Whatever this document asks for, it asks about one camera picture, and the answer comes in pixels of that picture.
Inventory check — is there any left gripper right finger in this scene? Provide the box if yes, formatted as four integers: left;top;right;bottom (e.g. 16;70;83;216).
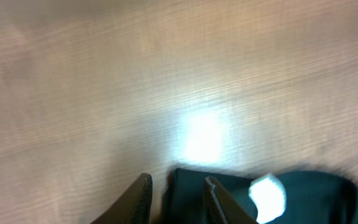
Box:
203;176;257;224

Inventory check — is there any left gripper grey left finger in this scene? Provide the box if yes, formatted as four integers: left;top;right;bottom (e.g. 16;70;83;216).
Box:
91;173;153;224

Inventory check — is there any black t-shirt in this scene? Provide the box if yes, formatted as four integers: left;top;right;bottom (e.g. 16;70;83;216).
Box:
162;169;358;224

